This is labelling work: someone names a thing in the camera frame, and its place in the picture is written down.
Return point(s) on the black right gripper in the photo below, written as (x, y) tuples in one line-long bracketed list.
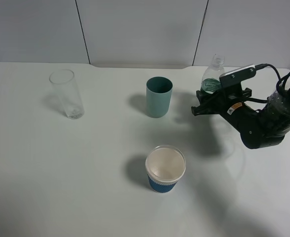
[(251, 124)]

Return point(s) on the clear bottle with green label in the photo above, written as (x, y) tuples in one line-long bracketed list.
[(210, 80)]

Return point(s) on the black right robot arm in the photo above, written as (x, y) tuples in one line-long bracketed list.
[(277, 107)]

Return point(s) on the teal plastic cup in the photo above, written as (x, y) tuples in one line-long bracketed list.
[(158, 96)]

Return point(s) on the white cup with blue sleeve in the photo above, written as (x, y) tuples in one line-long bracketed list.
[(165, 166)]

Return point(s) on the tall clear drinking glass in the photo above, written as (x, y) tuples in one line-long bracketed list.
[(65, 86)]

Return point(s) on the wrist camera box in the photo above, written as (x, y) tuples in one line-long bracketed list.
[(236, 76)]

